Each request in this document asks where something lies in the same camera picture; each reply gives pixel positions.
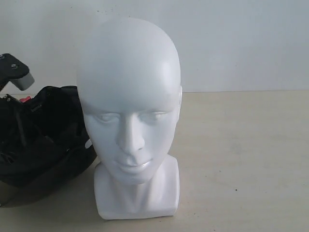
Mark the white mannequin head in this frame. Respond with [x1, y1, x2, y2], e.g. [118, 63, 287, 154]
[77, 18, 182, 219]

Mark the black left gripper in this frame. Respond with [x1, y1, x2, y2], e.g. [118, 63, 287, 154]
[0, 53, 35, 91]

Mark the black helmet with visor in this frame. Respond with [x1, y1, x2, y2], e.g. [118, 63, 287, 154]
[0, 86, 97, 208]

